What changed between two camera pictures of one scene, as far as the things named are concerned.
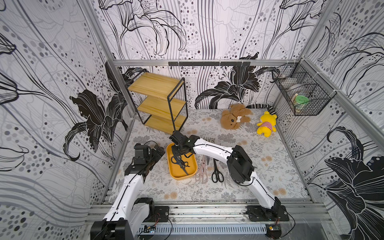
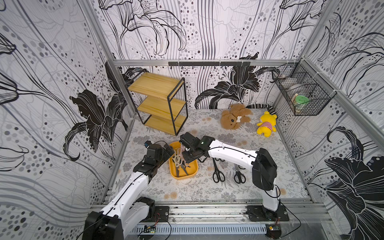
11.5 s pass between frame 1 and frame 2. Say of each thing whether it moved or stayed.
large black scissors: stayed
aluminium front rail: stayed
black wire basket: stayed
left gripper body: moved
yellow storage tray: stayed
